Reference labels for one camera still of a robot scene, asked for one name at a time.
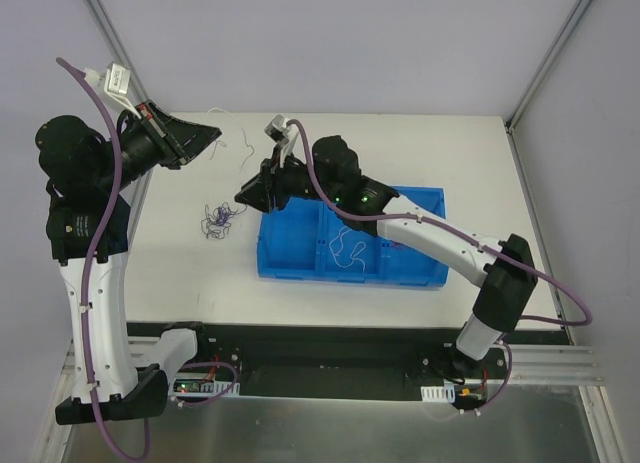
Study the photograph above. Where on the right aluminium corner post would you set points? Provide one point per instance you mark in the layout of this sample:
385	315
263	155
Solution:
553	54

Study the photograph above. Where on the aluminium frame rail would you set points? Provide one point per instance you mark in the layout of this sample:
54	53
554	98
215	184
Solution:
534	356

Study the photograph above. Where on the right white cable duct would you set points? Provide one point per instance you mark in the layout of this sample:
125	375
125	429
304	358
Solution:
438	394

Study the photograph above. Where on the left aluminium corner post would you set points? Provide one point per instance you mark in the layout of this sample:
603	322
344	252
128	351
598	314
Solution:
137	93

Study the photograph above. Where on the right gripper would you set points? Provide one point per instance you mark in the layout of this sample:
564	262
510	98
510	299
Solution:
270	184

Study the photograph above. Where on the aluminium corner post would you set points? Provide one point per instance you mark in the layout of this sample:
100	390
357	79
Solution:
553	54
137	93

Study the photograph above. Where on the blue three-compartment bin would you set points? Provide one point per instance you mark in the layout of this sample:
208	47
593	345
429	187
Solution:
306	241

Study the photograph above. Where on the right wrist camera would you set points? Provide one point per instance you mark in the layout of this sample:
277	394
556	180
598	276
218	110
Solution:
284	136

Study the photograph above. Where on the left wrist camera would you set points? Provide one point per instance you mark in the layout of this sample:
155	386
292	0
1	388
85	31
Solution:
112	86

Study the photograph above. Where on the left white cable duct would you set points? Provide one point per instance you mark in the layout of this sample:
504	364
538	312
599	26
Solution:
196	388

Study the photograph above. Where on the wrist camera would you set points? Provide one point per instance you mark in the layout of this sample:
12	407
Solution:
112	86
284	136

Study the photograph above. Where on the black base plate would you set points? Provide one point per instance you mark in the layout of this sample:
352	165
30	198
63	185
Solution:
378	364

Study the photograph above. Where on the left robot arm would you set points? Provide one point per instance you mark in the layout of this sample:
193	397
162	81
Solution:
87	227

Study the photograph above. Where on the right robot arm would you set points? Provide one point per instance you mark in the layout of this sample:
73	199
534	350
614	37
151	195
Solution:
500	269

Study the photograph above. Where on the white cable duct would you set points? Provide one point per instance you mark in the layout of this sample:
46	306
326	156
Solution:
196	388
438	394

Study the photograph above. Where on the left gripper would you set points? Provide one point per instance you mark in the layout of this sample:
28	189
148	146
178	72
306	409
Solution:
158	138

